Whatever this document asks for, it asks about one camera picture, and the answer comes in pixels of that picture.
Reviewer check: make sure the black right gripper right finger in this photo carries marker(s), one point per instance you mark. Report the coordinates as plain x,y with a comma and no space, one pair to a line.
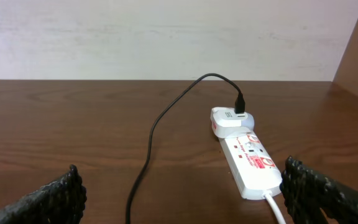
312,197

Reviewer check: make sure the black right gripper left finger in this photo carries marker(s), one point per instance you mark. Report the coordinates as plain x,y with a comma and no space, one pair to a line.
61,201

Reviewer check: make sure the white USB charger adapter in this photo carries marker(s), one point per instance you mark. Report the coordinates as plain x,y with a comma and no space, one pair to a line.
226,124

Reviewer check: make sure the white power strip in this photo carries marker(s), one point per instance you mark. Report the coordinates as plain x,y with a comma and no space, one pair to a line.
254,171

